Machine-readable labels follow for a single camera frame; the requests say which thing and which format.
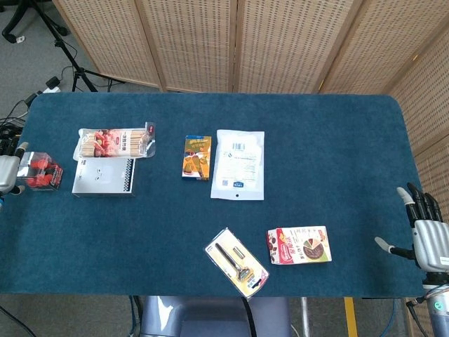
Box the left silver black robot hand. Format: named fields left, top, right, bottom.
left=0, top=141, right=29, bottom=196

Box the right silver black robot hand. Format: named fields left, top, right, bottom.
left=374, top=182, right=449, bottom=273

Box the clear box of red balls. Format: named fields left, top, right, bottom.
left=16, top=151, right=65, bottom=192

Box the silver earbuds box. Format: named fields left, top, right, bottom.
left=72, top=157, right=136, bottom=197

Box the red white cookie box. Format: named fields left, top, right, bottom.
left=267, top=225, right=333, bottom=265

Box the orange snack box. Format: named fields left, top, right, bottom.
left=181, top=135, right=213, bottom=181

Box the white power strip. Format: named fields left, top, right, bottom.
left=41, top=76, right=63, bottom=94

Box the black tripod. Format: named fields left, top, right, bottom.
left=20, top=0, right=126, bottom=93

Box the metal table leg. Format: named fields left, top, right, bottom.
left=300, top=296, right=311, bottom=337

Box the black office chair base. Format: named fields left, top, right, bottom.
left=0, top=0, right=69, bottom=45

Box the blue table mat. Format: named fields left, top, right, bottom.
left=0, top=91, right=448, bottom=299

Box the razor blister pack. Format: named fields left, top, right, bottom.
left=204, top=227, right=270, bottom=299

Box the white plastic pouch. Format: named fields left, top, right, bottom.
left=210, top=129, right=265, bottom=201

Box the grey robot torso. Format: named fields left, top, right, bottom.
left=140, top=296, right=292, bottom=337

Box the wicker folding screen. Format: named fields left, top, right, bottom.
left=52, top=0, right=449, bottom=337

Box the black floor cable bundle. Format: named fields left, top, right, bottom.
left=0, top=91, right=40, bottom=157

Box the black torso cable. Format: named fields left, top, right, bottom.
left=241, top=297, right=255, bottom=337

